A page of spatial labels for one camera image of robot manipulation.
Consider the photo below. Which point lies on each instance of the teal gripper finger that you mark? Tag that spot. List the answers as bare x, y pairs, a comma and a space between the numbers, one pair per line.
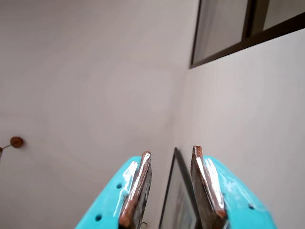
233, 198
109, 198

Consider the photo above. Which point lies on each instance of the round wooden wall hook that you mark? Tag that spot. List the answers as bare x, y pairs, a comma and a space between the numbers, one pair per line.
16, 142

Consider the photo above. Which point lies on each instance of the black framed wall picture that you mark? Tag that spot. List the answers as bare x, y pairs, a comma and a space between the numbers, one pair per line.
177, 202

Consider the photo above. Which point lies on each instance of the dark framed interior window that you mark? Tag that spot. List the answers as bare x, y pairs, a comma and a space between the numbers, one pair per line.
249, 19

